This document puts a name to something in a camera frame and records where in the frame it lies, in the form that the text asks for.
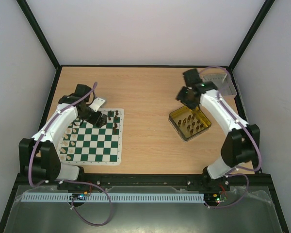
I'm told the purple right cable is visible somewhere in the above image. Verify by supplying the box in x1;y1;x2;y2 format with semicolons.
200;66;261;209

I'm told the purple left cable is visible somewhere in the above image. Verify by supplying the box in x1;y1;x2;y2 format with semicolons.
28;82;114;228

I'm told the gold square tin box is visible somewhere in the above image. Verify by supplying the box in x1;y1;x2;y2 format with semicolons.
168;106;211;142

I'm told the green white chess board mat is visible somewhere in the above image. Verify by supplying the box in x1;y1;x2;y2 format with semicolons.
57;108;124;166

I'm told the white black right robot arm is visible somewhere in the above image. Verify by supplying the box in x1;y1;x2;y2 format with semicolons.
176;68;262;190

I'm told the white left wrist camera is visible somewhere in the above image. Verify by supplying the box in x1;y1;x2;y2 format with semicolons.
89;97;106;112

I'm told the light blue slotted cable duct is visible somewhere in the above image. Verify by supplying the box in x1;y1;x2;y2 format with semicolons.
20;193;204;203

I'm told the silver pink tin lid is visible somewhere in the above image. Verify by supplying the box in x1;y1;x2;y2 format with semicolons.
201;73;237;98

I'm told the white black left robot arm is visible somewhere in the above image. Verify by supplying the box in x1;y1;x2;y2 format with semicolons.
19;83;107;187

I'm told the purple cable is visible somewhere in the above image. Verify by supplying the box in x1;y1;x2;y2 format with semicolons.
28;82;114;228
200;66;261;209

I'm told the black aluminium front rail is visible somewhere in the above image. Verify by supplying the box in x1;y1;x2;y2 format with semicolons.
58;173;272;192

